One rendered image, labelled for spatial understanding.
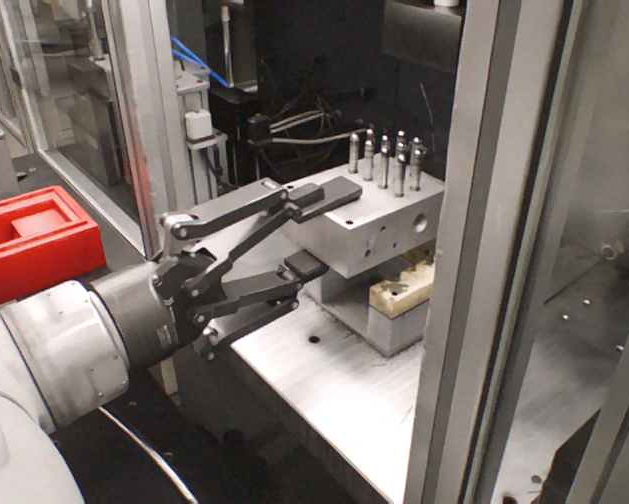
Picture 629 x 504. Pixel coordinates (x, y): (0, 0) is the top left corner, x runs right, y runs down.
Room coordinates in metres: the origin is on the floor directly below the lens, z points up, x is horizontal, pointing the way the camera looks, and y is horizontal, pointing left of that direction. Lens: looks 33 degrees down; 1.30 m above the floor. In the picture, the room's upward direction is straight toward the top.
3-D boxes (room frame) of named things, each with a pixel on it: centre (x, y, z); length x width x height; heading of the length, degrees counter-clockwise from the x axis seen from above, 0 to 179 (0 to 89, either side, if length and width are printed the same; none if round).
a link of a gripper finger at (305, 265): (0.46, -0.01, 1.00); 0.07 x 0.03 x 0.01; 128
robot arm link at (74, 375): (0.31, 0.17, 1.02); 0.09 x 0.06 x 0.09; 38
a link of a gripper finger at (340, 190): (0.45, 0.00, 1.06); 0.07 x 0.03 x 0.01; 128
